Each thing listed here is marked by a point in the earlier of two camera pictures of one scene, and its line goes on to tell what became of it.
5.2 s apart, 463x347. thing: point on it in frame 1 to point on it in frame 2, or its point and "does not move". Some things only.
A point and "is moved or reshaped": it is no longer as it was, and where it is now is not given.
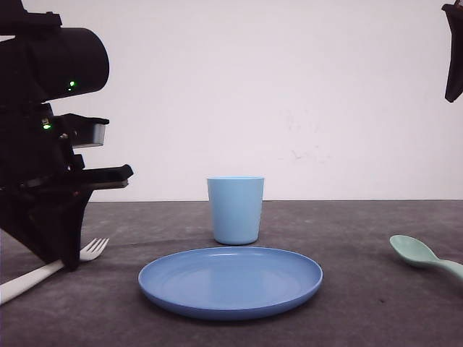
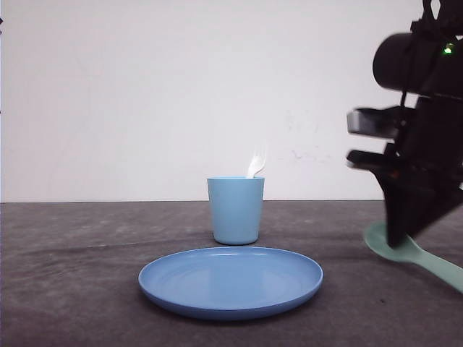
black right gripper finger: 453,13 to 421,172
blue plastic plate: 229,283 does not move
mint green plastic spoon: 414,250 is moved or reshaped
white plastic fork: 89,252 to 259,154
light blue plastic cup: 236,205 does not move
